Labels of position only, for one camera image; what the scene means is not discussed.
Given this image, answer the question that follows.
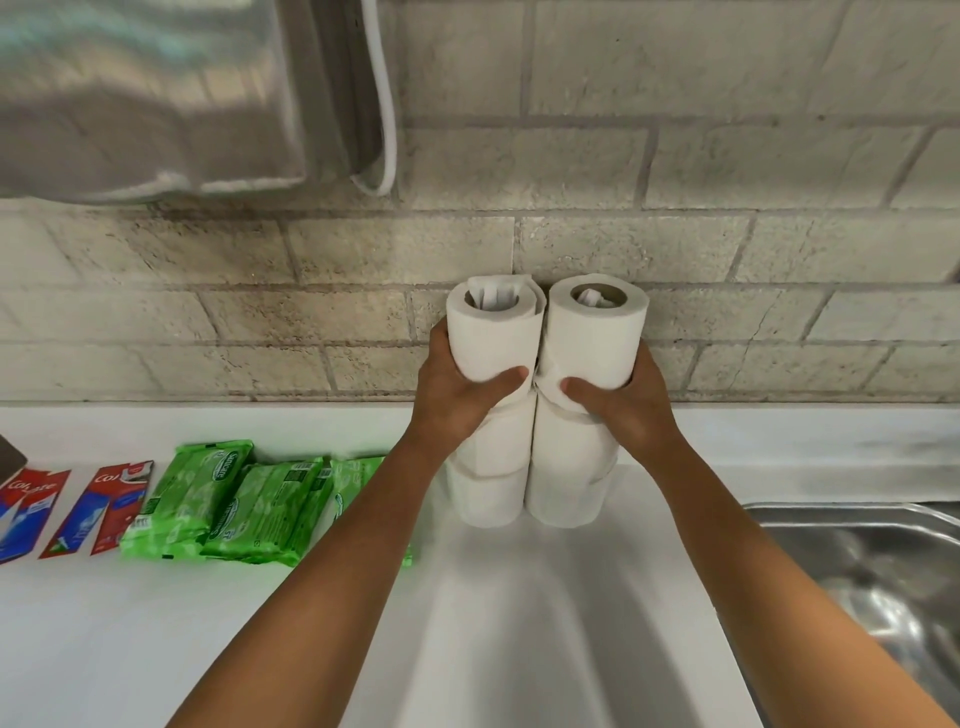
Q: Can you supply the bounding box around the person's right hand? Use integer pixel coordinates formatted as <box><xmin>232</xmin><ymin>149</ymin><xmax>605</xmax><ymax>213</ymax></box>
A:
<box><xmin>560</xmin><ymin>341</ymin><xmax>688</xmax><ymax>472</ymax></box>

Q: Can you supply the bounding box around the person's left hand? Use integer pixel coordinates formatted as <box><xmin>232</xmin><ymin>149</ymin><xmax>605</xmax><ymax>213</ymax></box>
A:
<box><xmin>408</xmin><ymin>316</ymin><xmax>531</xmax><ymax>460</ymax></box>

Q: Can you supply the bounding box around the group of white toilet rolls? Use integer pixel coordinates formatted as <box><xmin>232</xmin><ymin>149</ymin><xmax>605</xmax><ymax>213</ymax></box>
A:
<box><xmin>445</xmin><ymin>273</ymin><xmax>549</xmax><ymax>410</ymax></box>
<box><xmin>448</xmin><ymin>389</ymin><xmax>538</xmax><ymax>481</ymax></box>

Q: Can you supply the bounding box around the white toilet paper roll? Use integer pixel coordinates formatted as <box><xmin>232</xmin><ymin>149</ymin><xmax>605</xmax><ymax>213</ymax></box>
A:
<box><xmin>444</xmin><ymin>458</ymin><xmax>531</xmax><ymax>530</ymax></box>
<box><xmin>529</xmin><ymin>391</ymin><xmax>624</xmax><ymax>490</ymax></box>
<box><xmin>533</xmin><ymin>273</ymin><xmax>651</xmax><ymax>415</ymax></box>
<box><xmin>523</xmin><ymin>455</ymin><xmax>619</xmax><ymax>531</ymax></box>

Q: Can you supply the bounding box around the group of green wipe packets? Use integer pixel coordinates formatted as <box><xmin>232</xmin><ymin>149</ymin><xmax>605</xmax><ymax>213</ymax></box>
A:
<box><xmin>311</xmin><ymin>455</ymin><xmax>388</xmax><ymax>541</ymax></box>
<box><xmin>202</xmin><ymin>455</ymin><xmax>333</xmax><ymax>556</ymax></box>
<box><xmin>123</xmin><ymin>440</ymin><xmax>256</xmax><ymax>545</ymax></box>

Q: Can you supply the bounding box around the person's right forearm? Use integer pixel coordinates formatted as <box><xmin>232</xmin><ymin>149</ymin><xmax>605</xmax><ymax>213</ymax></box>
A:
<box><xmin>646</xmin><ymin>442</ymin><xmax>958</xmax><ymax>728</ymax></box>

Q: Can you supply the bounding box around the person's left forearm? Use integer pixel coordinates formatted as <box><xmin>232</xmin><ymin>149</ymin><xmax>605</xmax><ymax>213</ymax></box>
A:
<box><xmin>168</xmin><ymin>438</ymin><xmax>448</xmax><ymax>728</ymax></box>

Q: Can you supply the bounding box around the white countertop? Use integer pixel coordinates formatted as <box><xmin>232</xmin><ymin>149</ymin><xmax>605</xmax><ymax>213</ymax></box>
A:
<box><xmin>0</xmin><ymin>403</ymin><xmax>960</xmax><ymax>728</ymax></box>

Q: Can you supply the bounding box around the stainless steel sink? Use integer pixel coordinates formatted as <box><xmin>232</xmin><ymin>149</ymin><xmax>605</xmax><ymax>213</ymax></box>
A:
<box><xmin>740</xmin><ymin>500</ymin><xmax>960</xmax><ymax>728</ymax></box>

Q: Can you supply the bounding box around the metal paper towel dispenser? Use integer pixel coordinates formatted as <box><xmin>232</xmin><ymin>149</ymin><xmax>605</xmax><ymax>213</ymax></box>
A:
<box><xmin>0</xmin><ymin>0</ymin><xmax>399</xmax><ymax>205</ymax></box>

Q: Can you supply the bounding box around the brown cabinet panel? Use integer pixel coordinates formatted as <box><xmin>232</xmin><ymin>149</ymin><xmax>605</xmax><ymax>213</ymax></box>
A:
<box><xmin>0</xmin><ymin>434</ymin><xmax>29</xmax><ymax>483</ymax></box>

